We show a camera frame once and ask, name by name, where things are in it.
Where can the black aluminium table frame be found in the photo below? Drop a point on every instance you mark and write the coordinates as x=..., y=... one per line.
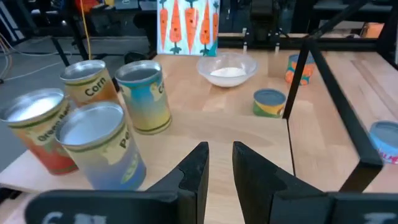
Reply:
x=342, y=44

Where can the short oranges can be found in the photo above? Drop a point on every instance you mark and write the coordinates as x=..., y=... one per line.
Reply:
x=309, y=71

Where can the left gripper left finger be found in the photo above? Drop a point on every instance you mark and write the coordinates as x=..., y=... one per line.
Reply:
x=194, y=186

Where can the short sliced carrots can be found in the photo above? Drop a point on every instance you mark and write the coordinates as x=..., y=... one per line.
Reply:
x=186, y=28

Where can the tall corn can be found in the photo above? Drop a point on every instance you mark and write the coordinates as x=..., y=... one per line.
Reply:
x=90, y=87

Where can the short mushroom can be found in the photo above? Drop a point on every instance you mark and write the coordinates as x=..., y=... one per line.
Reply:
x=269, y=107

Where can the tall peas can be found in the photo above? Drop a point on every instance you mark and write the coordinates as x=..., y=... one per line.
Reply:
x=102, y=155

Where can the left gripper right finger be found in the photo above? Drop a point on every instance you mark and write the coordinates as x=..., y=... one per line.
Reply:
x=252, y=186

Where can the wooden shelf with black frame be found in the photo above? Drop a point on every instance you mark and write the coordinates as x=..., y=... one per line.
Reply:
x=217, y=133

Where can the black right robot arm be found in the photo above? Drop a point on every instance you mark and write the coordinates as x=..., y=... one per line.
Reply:
x=262, y=15

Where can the clear plastic bowl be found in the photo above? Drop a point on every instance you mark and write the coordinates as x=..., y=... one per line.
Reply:
x=227, y=70

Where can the tall carrots can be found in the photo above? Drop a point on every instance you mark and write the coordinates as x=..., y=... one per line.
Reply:
x=146, y=102

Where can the short salmon can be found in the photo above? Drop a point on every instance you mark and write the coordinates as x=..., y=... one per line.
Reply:
x=387, y=140

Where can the tall green beans can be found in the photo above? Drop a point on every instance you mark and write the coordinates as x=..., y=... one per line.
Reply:
x=40, y=140

